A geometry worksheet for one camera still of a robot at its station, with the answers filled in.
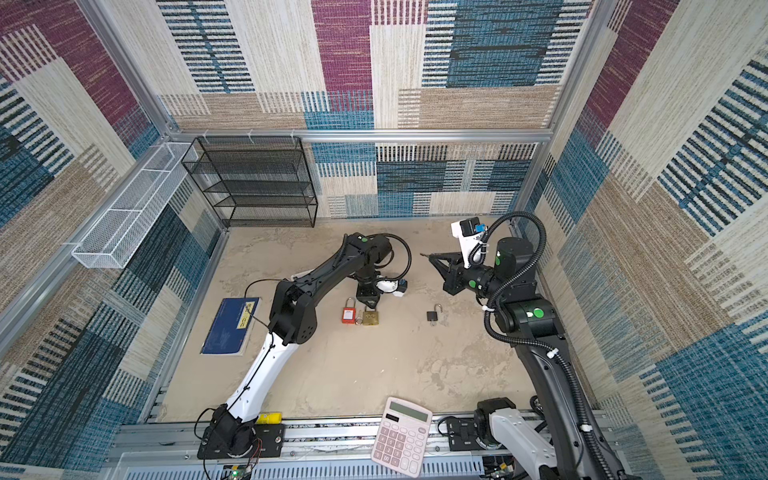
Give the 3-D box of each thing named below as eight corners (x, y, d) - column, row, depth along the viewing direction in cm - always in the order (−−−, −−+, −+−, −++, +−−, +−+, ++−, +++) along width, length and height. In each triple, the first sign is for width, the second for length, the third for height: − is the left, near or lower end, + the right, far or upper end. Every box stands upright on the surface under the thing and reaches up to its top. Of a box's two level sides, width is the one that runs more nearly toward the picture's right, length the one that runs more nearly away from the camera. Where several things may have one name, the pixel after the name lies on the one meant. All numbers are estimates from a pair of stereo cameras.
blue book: (204, 354, 90) (200, 351, 88) (225, 301, 101) (222, 297, 99) (245, 354, 90) (242, 351, 88) (261, 301, 101) (258, 297, 99)
